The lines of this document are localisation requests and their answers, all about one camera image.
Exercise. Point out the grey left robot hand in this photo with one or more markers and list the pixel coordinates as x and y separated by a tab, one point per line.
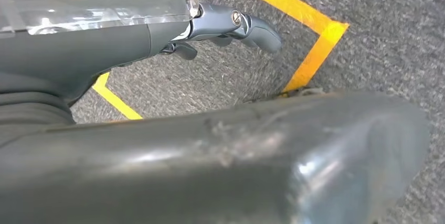
208	166

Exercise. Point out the yellow floor tape square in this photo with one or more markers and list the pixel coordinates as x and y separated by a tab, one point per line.
278	1

